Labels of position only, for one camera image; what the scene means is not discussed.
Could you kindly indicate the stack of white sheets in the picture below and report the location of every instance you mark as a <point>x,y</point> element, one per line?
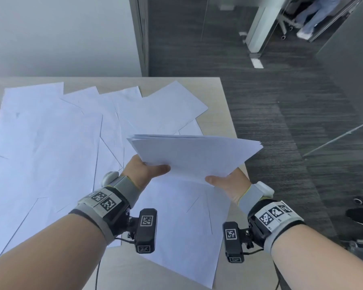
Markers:
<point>196,154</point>

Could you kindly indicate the person's right forearm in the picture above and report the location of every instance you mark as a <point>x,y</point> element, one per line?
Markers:
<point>320,259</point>

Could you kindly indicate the white pillar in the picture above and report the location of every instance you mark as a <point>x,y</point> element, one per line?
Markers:
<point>263,27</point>

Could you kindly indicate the grey office chair base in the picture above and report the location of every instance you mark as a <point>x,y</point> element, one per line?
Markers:
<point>286,22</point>

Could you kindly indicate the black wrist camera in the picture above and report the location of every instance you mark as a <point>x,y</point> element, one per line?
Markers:
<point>233,241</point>
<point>146,231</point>

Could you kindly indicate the person's left hand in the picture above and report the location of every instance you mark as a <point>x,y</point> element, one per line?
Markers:
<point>142,172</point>

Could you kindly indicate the person's right hand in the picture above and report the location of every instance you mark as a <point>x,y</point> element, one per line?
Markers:
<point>233,185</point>

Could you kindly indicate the light wooden table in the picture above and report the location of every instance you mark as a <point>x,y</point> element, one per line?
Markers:
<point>217,117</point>

